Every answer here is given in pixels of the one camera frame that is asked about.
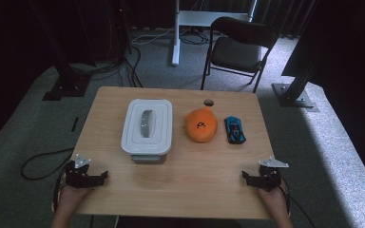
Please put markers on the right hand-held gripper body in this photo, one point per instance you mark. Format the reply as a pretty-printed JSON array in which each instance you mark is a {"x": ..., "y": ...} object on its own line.
[{"x": 270, "y": 179}]

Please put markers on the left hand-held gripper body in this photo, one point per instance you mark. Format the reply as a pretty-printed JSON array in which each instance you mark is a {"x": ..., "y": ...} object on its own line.
[{"x": 80, "y": 179}]

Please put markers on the blue toy car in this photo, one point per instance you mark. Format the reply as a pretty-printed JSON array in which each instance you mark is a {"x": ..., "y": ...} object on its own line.
[{"x": 234, "y": 129}]

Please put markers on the white lidded storage box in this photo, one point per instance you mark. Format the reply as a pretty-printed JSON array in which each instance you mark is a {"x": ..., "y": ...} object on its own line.
[{"x": 147, "y": 126}]

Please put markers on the orange plush fruit toy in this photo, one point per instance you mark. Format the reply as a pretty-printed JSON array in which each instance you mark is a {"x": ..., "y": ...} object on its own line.
[{"x": 201, "y": 126}]

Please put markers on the person's left hand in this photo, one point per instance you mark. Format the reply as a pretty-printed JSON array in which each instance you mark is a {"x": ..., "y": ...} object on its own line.
[{"x": 69, "y": 198}]

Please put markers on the person's right hand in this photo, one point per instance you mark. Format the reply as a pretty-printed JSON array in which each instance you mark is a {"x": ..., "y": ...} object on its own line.
[{"x": 275, "y": 201}]

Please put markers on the black tape strip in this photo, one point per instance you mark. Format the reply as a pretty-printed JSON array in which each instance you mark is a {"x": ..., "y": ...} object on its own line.
[{"x": 74, "y": 124}]

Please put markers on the black stand with grey base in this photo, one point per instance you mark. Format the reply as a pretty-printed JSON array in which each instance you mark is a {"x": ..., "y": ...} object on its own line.
[{"x": 293, "y": 96}]

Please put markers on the grey table grommet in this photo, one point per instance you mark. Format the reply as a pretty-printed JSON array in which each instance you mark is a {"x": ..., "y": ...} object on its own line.
[{"x": 208, "y": 102}]

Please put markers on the black folding chair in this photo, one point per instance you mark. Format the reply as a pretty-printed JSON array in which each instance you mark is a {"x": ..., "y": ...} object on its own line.
[{"x": 237, "y": 52}]

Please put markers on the white desk frame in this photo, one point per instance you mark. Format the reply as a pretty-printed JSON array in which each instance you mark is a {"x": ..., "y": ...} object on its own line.
[{"x": 176, "y": 47}]

